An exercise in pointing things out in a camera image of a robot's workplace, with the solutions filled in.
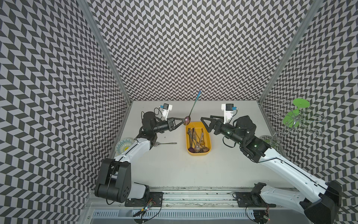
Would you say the aluminium front rail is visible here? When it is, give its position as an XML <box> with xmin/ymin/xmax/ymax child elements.
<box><xmin>83</xmin><ymin>187</ymin><xmax>319</xmax><ymax>211</ymax></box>

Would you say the yellow plastic storage box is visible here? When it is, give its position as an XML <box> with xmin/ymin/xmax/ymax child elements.
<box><xmin>186</xmin><ymin>121</ymin><xmax>212</xmax><ymax>156</ymax></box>

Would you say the plain silver spoon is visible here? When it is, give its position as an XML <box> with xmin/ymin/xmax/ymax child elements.
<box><xmin>197</xmin><ymin>133</ymin><xmax>204</xmax><ymax>153</ymax></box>

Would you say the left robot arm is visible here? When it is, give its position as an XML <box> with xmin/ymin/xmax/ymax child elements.
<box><xmin>95</xmin><ymin>112</ymin><xmax>185</xmax><ymax>203</ymax></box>

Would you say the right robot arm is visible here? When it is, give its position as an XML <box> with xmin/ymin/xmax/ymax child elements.
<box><xmin>200</xmin><ymin>116</ymin><xmax>342</xmax><ymax>224</ymax></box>

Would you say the aluminium corner post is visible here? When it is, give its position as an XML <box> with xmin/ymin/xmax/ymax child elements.
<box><xmin>258</xmin><ymin>0</ymin><xmax>324</xmax><ymax>105</ymax></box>
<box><xmin>77</xmin><ymin>0</ymin><xmax>132</xmax><ymax>105</ymax></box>

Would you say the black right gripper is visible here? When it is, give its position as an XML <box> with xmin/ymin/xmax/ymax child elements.
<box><xmin>200</xmin><ymin>115</ymin><xmax>246</xmax><ymax>145</ymax></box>

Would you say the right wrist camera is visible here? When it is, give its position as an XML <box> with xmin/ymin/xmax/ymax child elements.
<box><xmin>221</xmin><ymin>103</ymin><xmax>238</xmax><ymax>124</ymax></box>

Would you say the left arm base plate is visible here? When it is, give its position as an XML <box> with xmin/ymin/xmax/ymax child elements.
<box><xmin>125</xmin><ymin>192</ymin><xmax>164</xmax><ymax>208</ymax></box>

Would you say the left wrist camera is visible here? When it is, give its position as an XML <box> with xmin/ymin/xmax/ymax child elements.
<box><xmin>160</xmin><ymin>103</ymin><xmax>172</xmax><ymax>121</ymax></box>

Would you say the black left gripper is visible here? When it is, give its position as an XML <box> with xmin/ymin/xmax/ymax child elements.
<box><xmin>152</xmin><ymin>117</ymin><xmax>185</xmax><ymax>133</ymax></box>

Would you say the yellow patterned bowl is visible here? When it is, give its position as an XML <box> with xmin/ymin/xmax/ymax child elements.
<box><xmin>115</xmin><ymin>138</ymin><xmax>136</xmax><ymax>156</ymax></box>

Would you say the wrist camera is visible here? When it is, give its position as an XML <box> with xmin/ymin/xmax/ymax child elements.
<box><xmin>221</xmin><ymin>103</ymin><xmax>238</xmax><ymax>124</ymax></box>
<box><xmin>160</xmin><ymin>103</ymin><xmax>172</xmax><ymax>121</ymax></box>

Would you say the blue handled spoon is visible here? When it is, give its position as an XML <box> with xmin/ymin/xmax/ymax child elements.
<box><xmin>184</xmin><ymin>91</ymin><xmax>202</xmax><ymax>126</ymax></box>

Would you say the silver long handled spoon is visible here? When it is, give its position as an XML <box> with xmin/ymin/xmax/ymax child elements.
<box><xmin>192</xmin><ymin>128</ymin><xmax>200</xmax><ymax>153</ymax></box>

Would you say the black handled spoon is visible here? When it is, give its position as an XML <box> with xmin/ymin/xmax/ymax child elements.
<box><xmin>187</xmin><ymin>128</ymin><xmax>192</xmax><ymax>146</ymax></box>

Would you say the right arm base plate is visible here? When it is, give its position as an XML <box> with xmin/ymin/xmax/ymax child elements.
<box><xmin>233</xmin><ymin>192</ymin><xmax>276</xmax><ymax>208</ymax></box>

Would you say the rose gold long spoon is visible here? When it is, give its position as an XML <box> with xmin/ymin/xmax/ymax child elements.
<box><xmin>202</xmin><ymin>138</ymin><xmax>209</xmax><ymax>153</ymax></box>

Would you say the aluminium corner post right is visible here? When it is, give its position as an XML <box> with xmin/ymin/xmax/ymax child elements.
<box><xmin>258</xmin><ymin>0</ymin><xmax>324</xmax><ymax>105</ymax></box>

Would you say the aluminium corner post left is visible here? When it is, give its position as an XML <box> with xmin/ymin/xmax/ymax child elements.
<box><xmin>77</xmin><ymin>0</ymin><xmax>132</xmax><ymax>105</ymax></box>

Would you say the dark purple spoon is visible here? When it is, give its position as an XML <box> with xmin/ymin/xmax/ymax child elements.
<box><xmin>187</xmin><ymin>128</ymin><xmax>195</xmax><ymax>153</ymax></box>

